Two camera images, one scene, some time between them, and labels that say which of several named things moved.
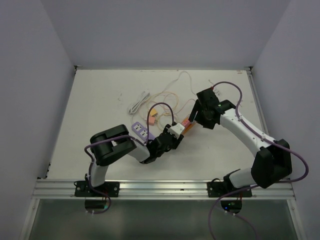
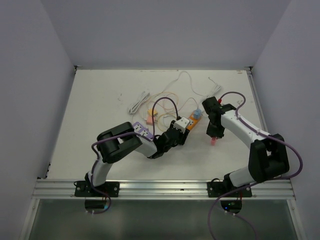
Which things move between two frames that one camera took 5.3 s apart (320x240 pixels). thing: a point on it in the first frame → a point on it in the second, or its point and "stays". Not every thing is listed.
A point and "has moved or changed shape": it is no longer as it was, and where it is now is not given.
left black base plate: [81, 189] stays
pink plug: [185, 122] has moved or changed shape
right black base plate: [217, 189] stays
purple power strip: [141, 131] stays
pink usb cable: [152, 119] → [185, 99]
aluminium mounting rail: [65, 189] stays
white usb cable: [175, 80] stays
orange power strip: [188, 127] has moved or changed shape
